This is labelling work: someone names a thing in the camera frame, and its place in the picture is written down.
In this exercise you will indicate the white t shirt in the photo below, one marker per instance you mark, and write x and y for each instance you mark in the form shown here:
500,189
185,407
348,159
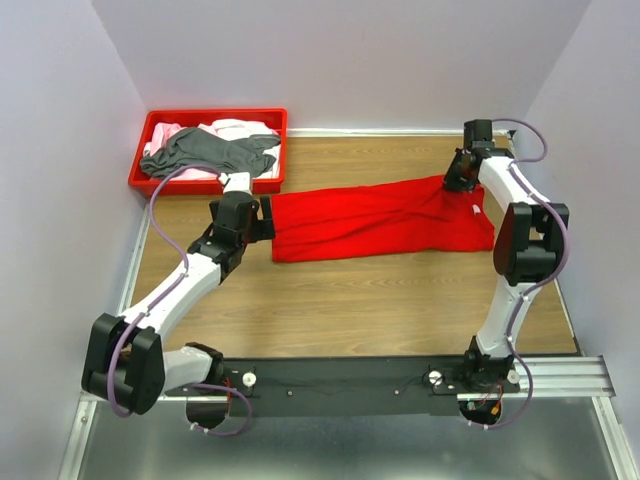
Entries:
233,129

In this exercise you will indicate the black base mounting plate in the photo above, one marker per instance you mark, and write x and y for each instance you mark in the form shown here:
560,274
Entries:
305,404

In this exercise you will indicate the red t shirt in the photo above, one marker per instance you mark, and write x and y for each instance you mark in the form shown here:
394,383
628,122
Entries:
392,218

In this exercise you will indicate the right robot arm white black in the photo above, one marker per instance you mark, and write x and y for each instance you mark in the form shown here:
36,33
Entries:
530,250

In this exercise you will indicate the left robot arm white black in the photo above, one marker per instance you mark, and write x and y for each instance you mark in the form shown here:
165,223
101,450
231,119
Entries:
126,363

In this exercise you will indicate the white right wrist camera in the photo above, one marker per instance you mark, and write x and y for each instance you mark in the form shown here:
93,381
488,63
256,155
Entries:
478,134

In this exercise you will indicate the grey t shirt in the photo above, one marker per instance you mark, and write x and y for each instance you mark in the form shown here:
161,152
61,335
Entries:
196,148

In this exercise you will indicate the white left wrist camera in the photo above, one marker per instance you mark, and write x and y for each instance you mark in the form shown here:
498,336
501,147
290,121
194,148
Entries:
236,182

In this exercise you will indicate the aluminium frame rail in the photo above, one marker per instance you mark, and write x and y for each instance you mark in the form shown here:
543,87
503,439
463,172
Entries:
539,376

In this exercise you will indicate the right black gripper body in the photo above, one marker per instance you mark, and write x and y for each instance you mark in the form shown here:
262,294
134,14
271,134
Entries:
454,178

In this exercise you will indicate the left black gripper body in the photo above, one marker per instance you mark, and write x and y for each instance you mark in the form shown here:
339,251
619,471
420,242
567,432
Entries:
247,233

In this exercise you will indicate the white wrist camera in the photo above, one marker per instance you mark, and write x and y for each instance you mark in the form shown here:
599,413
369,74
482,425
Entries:
478,134
236,182

